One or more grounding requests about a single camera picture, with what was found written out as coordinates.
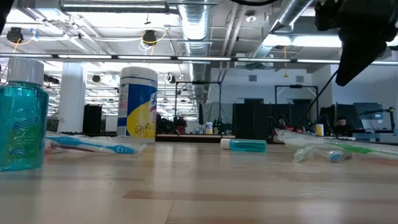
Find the person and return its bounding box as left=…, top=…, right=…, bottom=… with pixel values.
left=156, top=113, right=170, bottom=134
left=331, top=116, right=354, bottom=137
left=272, top=113, right=300, bottom=135

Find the green white toothbrush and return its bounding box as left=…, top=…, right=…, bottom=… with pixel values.
left=275, top=128, right=398, bottom=162

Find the yellow hanging cord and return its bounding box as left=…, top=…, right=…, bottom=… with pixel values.
left=282, top=45, right=289, bottom=78

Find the teal mouthwash bottle white cap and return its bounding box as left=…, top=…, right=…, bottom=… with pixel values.
left=0, top=57, right=50, bottom=172
left=220, top=138, right=268, bottom=154

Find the black aluminium frame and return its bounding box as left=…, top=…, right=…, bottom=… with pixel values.
left=45, top=132, right=398, bottom=147

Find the long ceiling light strip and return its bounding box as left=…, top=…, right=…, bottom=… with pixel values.
left=0, top=53, right=398, bottom=65

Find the black cabinet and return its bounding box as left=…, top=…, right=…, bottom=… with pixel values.
left=82, top=103, right=103, bottom=134

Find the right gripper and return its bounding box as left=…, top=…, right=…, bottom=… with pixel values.
left=313, top=0, right=398, bottom=87

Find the black station frame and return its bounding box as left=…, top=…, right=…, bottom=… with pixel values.
left=274, top=84, right=320, bottom=125
left=174, top=80, right=223, bottom=125

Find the Lysol wipes canister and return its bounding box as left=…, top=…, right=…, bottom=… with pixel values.
left=117, top=66, right=159, bottom=145

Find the silver ventilation duct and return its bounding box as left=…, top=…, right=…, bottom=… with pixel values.
left=177, top=0, right=216, bottom=103
left=247, top=0, right=315, bottom=70

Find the computer monitor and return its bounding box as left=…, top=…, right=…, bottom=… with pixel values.
left=353, top=102, right=384, bottom=130

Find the black cable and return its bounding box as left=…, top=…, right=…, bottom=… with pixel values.
left=293, top=70, right=339, bottom=132

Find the black partition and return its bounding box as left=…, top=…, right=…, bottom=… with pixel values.
left=232, top=98, right=312, bottom=140

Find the black ceiling cable reel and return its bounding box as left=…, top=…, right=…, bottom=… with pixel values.
left=6, top=27, right=24, bottom=44
left=142, top=29, right=158, bottom=47

